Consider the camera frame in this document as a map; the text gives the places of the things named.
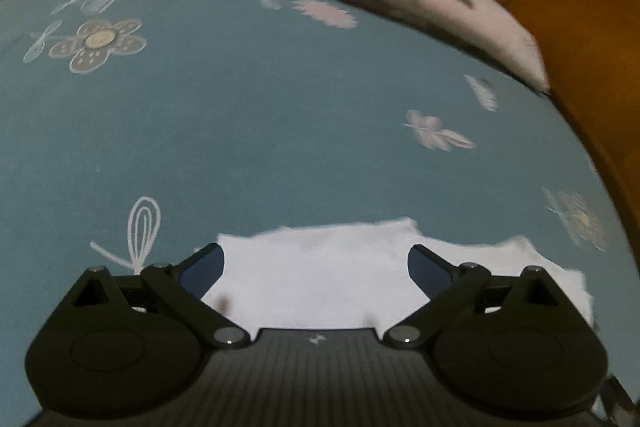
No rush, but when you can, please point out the wooden headboard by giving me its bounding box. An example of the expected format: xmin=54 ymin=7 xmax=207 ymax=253
xmin=495 ymin=0 xmax=640 ymax=268

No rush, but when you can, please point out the white printed t-shirt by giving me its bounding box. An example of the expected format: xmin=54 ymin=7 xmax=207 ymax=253
xmin=200 ymin=217 xmax=596 ymax=333

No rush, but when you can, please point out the blue floral bed sheet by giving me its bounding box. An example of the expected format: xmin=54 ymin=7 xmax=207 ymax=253
xmin=0 ymin=0 xmax=631 ymax=418

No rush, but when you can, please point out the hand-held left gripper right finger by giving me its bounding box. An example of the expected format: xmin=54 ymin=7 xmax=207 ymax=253
xmin=384 ymin=244 xmax=562 ymax=350

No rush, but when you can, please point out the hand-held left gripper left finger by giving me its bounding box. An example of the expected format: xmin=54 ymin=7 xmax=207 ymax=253
xmin=72 ymin=243 xmax=252 ymax=350

